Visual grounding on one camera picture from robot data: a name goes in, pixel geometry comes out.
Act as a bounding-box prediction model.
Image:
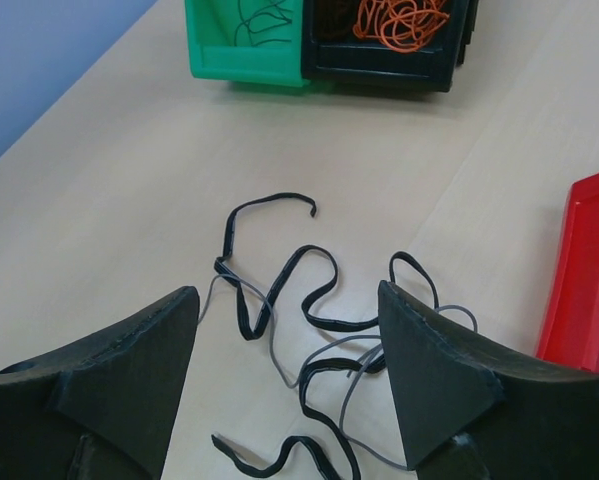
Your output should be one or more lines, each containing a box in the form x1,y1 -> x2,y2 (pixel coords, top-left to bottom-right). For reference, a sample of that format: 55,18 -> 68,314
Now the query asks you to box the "dark wire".
232,0 -> 293,47

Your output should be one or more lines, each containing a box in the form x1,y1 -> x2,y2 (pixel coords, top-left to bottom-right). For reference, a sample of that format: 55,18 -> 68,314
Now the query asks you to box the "black plastic bin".
301,1 -> 478,92

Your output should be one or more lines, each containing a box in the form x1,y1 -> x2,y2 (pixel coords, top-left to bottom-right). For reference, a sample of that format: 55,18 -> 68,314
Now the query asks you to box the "green plastic bin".
184,0 -> 310,89

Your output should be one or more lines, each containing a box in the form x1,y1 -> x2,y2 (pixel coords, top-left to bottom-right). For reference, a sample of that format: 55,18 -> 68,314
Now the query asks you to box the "grey thin cable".
198,274 -> 479,471

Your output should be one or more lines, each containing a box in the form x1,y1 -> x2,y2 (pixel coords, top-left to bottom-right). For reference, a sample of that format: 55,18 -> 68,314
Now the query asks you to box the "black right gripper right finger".
378,282 -> 599,479

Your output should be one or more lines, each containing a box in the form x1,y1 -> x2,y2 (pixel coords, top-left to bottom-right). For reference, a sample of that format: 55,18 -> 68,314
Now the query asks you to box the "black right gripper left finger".
0,286 -> 200,479

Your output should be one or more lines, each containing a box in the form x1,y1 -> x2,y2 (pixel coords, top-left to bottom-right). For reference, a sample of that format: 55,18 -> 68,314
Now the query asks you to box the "orange cable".
352,0 -> 453,55

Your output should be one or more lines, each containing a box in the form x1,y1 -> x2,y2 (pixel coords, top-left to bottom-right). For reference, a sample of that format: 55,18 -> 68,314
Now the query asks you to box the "red plastic bin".
536,173 -> 599,373

